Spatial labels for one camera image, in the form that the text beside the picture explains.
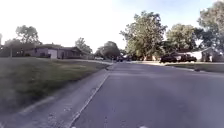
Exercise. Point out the robot's own part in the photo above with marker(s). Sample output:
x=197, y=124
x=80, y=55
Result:
x=143, y=126

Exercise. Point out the low brown house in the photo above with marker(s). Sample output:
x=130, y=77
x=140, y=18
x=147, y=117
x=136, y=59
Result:
x=55, y=51

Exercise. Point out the round dark tree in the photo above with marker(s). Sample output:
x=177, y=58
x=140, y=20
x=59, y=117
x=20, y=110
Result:
x=108, y=50

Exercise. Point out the dark vehicle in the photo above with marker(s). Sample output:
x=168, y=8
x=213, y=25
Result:
x=176, y=58

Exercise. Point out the broad green tree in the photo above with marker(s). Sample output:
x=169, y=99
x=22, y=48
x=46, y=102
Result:
x=181, y=36

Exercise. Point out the tall tree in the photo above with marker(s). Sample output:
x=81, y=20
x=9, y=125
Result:
x=213, y=23

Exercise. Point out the concrete kerb strip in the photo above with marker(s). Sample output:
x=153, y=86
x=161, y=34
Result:
x=66, y=100

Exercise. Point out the grey asphalt road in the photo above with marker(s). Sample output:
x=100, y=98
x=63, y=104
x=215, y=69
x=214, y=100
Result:
x=153, y=96

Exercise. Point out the white car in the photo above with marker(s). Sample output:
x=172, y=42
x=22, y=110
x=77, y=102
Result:
x=99, y=58

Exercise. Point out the grass lawn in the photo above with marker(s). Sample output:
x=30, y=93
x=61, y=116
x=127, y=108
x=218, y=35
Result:
x=36, y=76

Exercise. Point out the trees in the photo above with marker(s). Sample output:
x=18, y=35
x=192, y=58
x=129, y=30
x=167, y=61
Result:
x=25, y=35

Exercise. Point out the large green tree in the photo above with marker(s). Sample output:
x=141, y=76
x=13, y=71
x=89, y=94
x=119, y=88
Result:
x=145, y=33

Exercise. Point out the small tree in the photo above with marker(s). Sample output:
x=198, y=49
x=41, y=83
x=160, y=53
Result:
x=82, y=45

